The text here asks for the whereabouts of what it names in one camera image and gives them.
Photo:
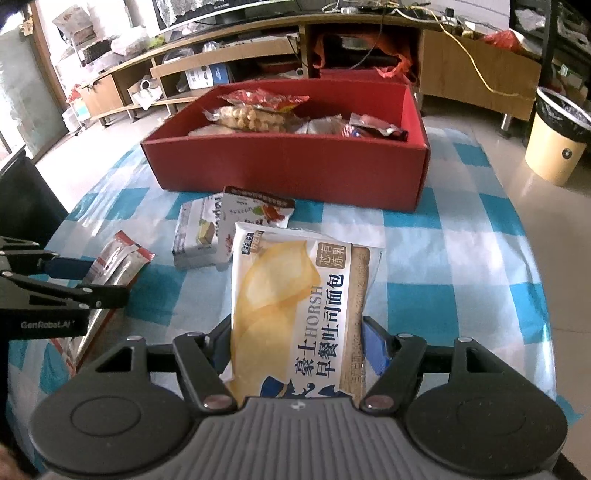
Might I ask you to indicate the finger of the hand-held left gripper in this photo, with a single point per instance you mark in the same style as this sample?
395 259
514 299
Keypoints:
69 266
106 295

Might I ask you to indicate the black chair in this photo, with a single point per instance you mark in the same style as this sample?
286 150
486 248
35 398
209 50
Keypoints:
27 194

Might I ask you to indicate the white packet with red print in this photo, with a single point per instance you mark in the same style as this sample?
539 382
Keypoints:
254 207

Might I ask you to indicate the clear yellow snack packet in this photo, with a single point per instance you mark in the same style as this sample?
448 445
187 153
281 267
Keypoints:
251 117

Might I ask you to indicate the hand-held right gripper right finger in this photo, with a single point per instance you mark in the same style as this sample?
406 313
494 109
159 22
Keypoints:
376 344

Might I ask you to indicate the white green wafer packet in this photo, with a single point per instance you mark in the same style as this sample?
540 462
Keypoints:
196 235

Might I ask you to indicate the red snack packet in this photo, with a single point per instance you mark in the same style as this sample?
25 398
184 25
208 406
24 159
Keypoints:
265 98

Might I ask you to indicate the orange red plastic bag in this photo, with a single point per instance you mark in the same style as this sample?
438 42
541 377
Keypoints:
392 64

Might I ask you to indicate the wooden tv stand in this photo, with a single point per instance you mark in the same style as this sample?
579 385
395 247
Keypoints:
466 69

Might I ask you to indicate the yellow toast bread packet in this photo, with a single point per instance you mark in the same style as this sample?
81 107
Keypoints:
295 300

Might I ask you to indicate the silver packet with red edge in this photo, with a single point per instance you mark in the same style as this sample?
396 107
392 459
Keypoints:
99 332

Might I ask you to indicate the blue checkered tablecloth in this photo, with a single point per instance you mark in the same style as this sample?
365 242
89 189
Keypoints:
461 277

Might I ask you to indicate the blue and white box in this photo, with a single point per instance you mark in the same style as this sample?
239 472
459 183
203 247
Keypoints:
207 76

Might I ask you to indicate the red cardboard box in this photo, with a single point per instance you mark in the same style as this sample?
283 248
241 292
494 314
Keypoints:
286 170

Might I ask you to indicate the red and white stick packet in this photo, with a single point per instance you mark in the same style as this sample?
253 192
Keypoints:
117 258

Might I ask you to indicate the black television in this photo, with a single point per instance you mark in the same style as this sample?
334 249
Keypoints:
221 11

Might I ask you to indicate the white round bread packet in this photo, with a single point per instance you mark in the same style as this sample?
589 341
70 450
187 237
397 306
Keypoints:
212 131

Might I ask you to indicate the small red plastic bag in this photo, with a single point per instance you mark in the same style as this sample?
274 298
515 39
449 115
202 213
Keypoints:
502 39

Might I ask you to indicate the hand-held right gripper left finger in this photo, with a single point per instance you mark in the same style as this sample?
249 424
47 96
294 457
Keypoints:
217 339

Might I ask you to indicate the cream trash bin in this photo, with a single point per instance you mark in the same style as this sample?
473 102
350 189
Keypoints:
551 138

